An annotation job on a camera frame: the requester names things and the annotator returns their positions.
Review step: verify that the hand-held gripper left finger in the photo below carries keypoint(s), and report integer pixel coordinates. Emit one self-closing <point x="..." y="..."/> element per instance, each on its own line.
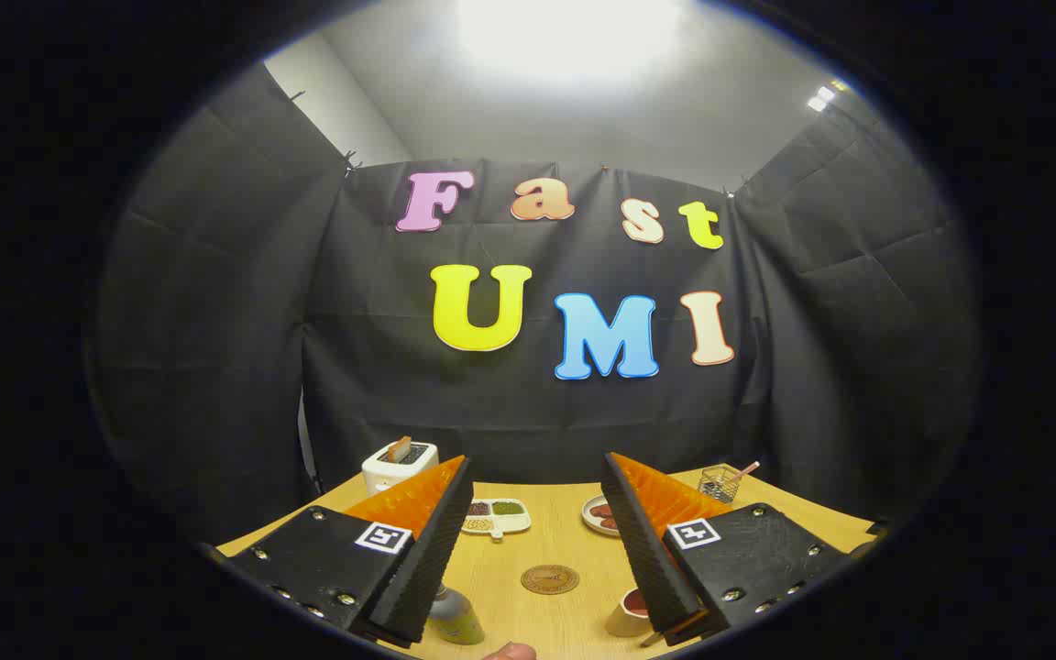
<point x="427" y="559"/>

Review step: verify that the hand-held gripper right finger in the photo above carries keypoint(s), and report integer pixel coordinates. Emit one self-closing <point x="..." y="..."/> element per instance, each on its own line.
<point x="647" y="559"/>

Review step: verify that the silver green juice bottle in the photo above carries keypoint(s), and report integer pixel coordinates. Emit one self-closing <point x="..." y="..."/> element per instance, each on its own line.
<point x="456" y="621"/>

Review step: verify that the round cork coaster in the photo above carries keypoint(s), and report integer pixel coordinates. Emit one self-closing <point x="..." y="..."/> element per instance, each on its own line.
<point x="549" y="579"/>

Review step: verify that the red meat piece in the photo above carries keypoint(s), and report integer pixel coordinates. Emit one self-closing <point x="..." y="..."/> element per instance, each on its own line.
<point x="601" y="510"/>
<point x="610" y="524"/>

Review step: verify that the white oval plate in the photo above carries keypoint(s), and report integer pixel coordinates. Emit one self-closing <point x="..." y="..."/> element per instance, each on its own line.
<point x="589" y="518"/>

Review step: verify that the white toaster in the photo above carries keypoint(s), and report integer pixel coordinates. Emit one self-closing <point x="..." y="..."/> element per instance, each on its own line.
<point x="381" y="477"/>

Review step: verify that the white divided bean dish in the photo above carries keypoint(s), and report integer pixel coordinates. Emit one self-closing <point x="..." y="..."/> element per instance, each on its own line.
<point x="516" y="525"/>

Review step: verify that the wooden table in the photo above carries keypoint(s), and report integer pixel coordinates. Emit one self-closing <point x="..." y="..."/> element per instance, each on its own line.
<point x="546" y="536"/>

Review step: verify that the toast slice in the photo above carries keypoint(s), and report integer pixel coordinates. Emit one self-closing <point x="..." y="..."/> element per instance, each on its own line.
<point x="397" y="449"/>

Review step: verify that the pink straw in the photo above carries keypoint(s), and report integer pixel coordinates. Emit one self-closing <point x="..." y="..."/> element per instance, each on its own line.
<point x="750" y="468"/>

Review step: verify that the small ceiling light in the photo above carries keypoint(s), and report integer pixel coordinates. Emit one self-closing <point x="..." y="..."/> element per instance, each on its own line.
<point x="821" y="97"/>

